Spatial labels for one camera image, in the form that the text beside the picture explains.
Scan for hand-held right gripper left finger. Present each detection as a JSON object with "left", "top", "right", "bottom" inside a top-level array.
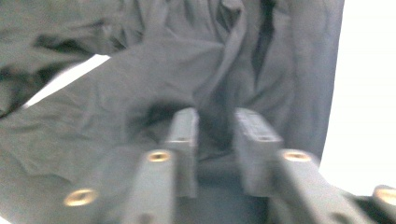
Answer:
[{"left": 163, "top": 106, "right": 200, "bottom": 199}]

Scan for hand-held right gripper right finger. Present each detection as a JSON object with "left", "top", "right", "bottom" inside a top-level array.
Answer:
[{"left": 232, "top": 106, "right": 284, "bottom": 198}]

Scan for black pants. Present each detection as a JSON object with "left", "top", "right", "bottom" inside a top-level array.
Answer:
[{"left": 0, "top": 0, "right": 346, "bottom": 224}]

